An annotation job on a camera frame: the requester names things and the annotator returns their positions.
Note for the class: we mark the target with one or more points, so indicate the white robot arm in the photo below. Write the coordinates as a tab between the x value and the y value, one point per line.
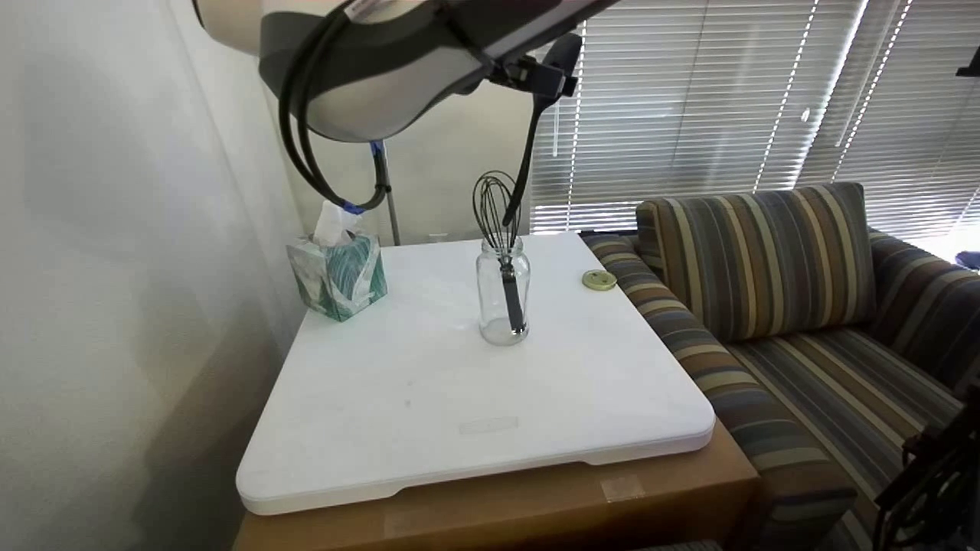
368	69

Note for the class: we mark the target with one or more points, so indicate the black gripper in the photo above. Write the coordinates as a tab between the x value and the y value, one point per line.
544	76

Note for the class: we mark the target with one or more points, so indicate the clear glass jar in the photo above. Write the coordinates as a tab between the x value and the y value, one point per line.
503	281

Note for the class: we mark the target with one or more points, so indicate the black metal stand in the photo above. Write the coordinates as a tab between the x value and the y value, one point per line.
932	502

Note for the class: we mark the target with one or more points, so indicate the brown cardboard box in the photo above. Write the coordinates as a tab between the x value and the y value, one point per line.
696	498

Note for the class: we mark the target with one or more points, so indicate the metal floor lamp pole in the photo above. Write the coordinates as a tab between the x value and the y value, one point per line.
383	182

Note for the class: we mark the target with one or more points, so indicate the white window blinds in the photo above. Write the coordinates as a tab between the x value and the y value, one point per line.
745	96

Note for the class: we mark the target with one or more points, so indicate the black wire whisk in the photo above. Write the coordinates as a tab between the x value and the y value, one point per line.
489	205

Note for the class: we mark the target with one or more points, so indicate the white foam board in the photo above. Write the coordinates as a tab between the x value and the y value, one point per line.
408	392

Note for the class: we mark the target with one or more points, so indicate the small green round lid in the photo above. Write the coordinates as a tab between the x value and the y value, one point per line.
598	278

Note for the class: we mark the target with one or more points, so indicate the teal patterned tissue box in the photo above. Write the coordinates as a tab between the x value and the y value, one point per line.
339	268

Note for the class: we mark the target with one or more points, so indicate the striped armchair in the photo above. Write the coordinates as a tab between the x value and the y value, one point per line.
821	345

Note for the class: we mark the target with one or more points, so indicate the black dishing spoon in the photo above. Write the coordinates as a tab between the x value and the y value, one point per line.
511	209

